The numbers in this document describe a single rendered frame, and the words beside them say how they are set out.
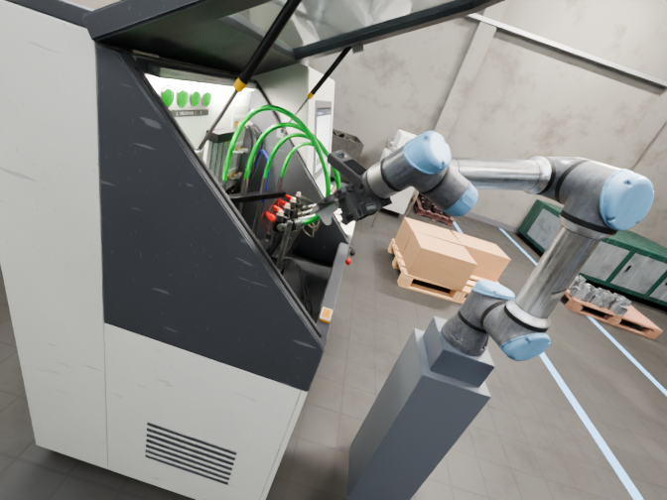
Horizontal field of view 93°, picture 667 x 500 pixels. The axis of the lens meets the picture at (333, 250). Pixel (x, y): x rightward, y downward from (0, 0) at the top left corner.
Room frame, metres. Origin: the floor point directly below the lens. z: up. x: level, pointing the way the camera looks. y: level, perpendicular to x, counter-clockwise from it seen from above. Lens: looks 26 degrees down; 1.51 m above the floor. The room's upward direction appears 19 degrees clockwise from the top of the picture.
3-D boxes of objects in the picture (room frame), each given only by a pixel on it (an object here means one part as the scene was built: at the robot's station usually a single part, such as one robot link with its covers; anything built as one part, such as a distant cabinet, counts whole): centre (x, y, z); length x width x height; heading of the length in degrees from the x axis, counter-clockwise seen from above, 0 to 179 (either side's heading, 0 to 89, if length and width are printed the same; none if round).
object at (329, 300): (0.95, -0.04, 0.87); 0.62 x 0.04 x 0.16; 0
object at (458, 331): (0.92, -0.52, 0.95); 0.15 x 0.15 x 0.10
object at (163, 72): (0.94, 0.46, 1.43); 0.54 x 0.03 x 0.02; 0
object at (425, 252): (3.32, -1.32, 0.24); 1.30 x 0.89 x 0.47; 95
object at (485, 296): (0.91, -0.53, 1.07); 0.13 x 0.12 x 0.14; 20
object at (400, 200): (5.46, -0.59, 0.63); 2.56 x 0.64 x 1.25; 1
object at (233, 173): (1.19, 0.46, 1.20); 0.13 x 0.03 x 0.31; 0
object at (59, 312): (1.29, 0.66, 0.75); 1.40 x 0.28 x 1.50; 0
